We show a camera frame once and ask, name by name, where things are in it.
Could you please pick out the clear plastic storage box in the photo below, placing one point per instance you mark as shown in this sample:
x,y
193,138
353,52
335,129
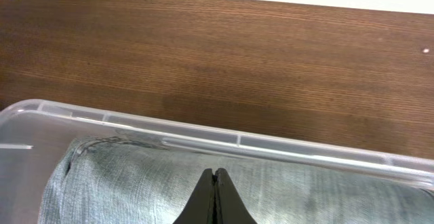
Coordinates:
x,y
35,134

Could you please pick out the light blue jeans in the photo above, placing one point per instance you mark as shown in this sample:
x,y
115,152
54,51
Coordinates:
x,y
115,180

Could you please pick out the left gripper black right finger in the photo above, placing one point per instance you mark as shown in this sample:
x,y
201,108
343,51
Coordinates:
x,y
228,205

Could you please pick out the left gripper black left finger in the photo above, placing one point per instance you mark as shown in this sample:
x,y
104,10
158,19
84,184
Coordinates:
x,y
199,208

